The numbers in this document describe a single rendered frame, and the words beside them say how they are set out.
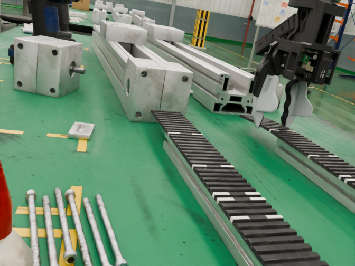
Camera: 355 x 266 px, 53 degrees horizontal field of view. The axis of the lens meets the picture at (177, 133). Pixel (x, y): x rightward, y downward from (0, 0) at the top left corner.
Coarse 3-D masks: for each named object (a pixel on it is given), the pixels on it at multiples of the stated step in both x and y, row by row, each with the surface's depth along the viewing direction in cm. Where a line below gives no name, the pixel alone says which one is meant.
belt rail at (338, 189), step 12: (288, 156) 54; (300, 156) 51; (300, 168) 51; (312, 168) 50; (312, 180) 49; (324, 180) 47; (336, 180) 45; (336, 192) 45; (348, 192) 43; (348, 204) 43
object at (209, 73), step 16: (160, 48) 118; (176, 48) 104; (192, 48) 113; (192, 64) 86; (208, 64) 81; (224, 64) 87; (192, 80) 89; (208, 80) 77; (224, 80) 73; (240, 80) 78; (192, 96) 85; (208, 96) 76; (224, 96) 74; (240, 96) 75; (224, 112) 75; (240, 112) 77
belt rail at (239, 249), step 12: (168, 144) 50; (180, 156) 44; (180, 168) 44; (192, 180) 40; (192, 192) 40; (204, 192) 36; (204, 204) 36; (216, 204) 34; (216, 216) 34; (216, 228) 34; (228, 228) 33; (228, 240) 31; (240, 240) 29; (240, 252) 29; (252, 252) 27; (240, 264) 29; (252, 264) 28
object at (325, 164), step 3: (318, 162) 47; (321, 162) 47; (324, 162) 47; (327, 162) 47; (330, 162) 47; (333, 162) 47; (336, 162) 48; (339, 162) 48; (342, 162) 48; (345, 162) 48; (321, 165) 46; (324, 165) 46; (327, 165) 46; (330, 165) 46; (333, 165) 46; (336, 165) 46; (339, 165) 47; (342, 165) 47; (345, 165) 47; (348, 165) 47; (351, 165) 47; (324, 168) 46
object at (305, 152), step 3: (300, 150) 50; (303, 150) 50; (306, 150) 50; (309, 150) 50; (312, 150) 51; (315, 150) 51; (318, 150) 51; (321, 150) 51; (324, 150) 52; (327, 150) 52; (303, 153) 50; (306, 153) 49; (309, 153) 49; (312, 153) 49; (315, 153) 50; (318, 153) 50; (321, 153) 50; (324, 153) 50; (327, 153) 51; (330, 153) 51
